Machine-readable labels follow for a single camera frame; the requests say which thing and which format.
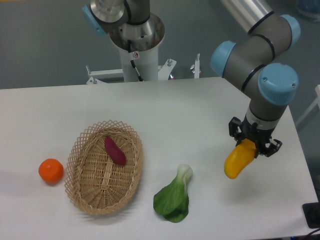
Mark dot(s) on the black device at table edge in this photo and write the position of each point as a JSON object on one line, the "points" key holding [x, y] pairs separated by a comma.
{"points": [[312, 214]]}

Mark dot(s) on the white frame at right edge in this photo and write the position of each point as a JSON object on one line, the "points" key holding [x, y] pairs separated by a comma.
{"points": [[310, 111]]}

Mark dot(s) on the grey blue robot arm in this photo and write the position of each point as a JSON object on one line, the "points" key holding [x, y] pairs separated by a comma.
{"points": [[250, 66]]}

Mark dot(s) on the purple sweet potato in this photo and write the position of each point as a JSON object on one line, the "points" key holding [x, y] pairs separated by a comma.
{"points": [[115, 153]]}

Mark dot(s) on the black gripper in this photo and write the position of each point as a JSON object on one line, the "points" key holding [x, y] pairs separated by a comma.
{"points": [[264, 144]]}

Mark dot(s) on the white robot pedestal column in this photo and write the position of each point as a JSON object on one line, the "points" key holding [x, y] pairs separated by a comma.
{"points": [[138, 47]]}

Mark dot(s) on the green bok choy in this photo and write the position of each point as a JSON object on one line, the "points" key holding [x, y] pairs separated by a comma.
{"points": [[172, 201]]}

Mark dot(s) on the blue object top right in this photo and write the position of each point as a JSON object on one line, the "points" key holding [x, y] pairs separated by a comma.
{"points": [[309, 9]]}

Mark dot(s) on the white metal base frame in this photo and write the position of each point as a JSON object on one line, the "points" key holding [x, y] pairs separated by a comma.
{"points": [[164, 72]]}

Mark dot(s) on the orange tangerine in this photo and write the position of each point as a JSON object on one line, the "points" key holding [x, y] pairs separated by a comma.
{"points": [[51, 171]]}

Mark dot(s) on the woven wicker basket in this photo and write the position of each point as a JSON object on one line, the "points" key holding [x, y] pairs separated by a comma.
{"points": [[93, 182]]}

